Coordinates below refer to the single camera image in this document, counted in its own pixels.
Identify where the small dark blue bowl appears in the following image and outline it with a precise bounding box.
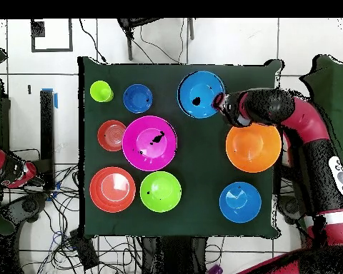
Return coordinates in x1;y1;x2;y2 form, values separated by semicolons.
122;83;154;114

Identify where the lime green plastic bowl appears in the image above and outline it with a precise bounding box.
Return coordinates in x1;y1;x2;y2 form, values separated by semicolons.
139;171;183;213

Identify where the long black bar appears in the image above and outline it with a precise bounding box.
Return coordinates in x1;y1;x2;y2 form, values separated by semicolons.
39;89;56;191

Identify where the large pink plastic bowl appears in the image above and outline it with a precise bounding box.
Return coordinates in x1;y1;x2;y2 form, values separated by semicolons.
121;115;179;173

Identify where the black power brick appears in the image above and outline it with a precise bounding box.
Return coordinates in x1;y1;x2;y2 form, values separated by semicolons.
69;229;100;270

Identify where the wide red-orange plastic bowl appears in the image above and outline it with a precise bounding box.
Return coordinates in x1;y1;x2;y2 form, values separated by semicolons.
89;166;137;214

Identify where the black pedestal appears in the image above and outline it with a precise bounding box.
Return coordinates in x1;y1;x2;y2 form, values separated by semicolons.
141;236;209;274

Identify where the large orange plastic bowl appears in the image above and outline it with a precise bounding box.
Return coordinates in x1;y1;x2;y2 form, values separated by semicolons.
225;122;283;174

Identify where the black floor cable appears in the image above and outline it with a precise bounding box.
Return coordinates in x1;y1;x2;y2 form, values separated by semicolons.
79;19;108;64

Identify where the dark grey floor equipment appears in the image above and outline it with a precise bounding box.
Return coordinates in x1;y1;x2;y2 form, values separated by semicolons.
277;193;307;226

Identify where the black round floor stand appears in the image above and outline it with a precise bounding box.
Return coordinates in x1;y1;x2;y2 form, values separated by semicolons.
0;193;50;229

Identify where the black camera tripod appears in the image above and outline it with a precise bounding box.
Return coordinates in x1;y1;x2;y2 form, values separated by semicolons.
116;18;195;61

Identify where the black square floor frame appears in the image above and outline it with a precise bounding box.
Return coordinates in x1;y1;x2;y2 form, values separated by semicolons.
30;19;74;53

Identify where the light blue plastic bowl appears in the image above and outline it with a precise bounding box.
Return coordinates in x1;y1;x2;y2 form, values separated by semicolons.
219;181;262;224
177;70;227;120

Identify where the lime green plastic cup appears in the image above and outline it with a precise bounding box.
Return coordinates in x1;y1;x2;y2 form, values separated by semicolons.
89;80;114;103

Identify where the tangle of floor cables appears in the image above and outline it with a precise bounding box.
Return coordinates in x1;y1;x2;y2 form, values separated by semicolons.
18;148;145;274

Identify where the small red-orange plastic bowl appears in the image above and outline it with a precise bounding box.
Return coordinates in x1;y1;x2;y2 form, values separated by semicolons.
96;119;128;153

